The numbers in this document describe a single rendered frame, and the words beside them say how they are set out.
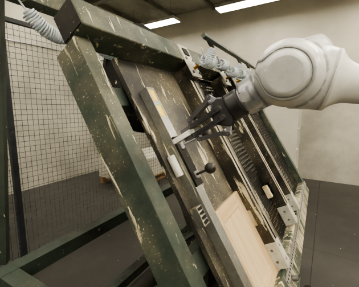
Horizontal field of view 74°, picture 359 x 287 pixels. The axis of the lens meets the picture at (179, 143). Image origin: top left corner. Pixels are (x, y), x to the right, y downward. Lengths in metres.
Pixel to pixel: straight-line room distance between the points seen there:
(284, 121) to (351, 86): 4.37
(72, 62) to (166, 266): 0.65
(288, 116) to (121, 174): 4.29
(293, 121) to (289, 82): 4.41
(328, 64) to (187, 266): 0.56
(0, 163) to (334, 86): 1.31
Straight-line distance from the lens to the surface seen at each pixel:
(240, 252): 1.04
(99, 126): 0.73
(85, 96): 0.78
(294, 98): 0.39
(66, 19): 0.86
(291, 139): 4.82
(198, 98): 1.22
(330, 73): 0.43
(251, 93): 0.59
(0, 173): 1.40
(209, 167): 0.77
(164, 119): 0.90
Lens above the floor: 1.64
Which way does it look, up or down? 8 degrees down
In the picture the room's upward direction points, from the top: straight up
